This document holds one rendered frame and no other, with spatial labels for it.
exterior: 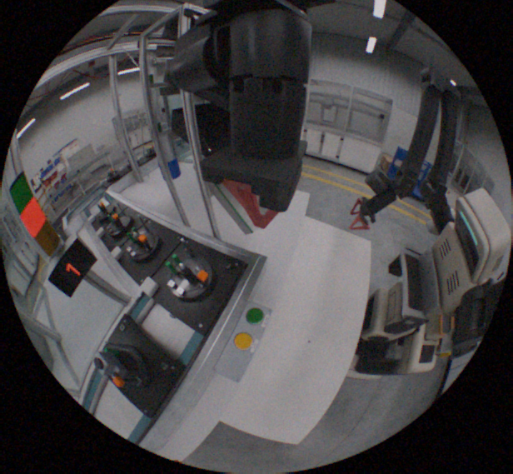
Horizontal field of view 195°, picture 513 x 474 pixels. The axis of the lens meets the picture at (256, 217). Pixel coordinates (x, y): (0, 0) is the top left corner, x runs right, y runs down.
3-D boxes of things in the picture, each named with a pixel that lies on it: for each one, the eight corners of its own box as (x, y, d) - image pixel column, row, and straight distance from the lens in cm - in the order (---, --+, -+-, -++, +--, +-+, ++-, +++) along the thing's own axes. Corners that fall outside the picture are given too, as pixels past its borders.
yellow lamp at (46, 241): (60, 242, 36) (45, 222, 35) (47, 261, 38) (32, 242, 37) (59, 232, 41) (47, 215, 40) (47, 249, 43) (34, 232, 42)
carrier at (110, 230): (151, 221, 76) (139, 199, 70) (115, 258, 74) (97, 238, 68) (130, 208, 97) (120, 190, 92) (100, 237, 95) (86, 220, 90)
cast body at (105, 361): (127, 370, 47) (107, 368, 42) (122, 380, 50) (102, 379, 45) (109, 346, 51) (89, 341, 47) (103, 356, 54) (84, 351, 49)
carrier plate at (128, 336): (186, 366, 46) (182, 366, 44) (153, 417, 58) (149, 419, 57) (128, 314, 57) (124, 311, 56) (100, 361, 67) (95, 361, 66)
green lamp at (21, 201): (32, 199, 35) (22, 174, 35) (18, 219, 37) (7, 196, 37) (35, 193, 40) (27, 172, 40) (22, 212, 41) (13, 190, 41)
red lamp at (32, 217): (45, 222, 35) (32, 199, 35) (32, 241, 37) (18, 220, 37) (47, 214, 40) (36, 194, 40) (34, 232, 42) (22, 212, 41)
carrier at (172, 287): (246, 264, 48) (242, 240, 37) (206, 336, 44) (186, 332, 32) (187, 239, 58) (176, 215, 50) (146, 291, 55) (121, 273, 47)
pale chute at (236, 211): (265, 212, 57) (273, 209, 54) (245, 235, 49) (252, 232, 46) (220, 153, 58) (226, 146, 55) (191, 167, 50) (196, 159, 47)
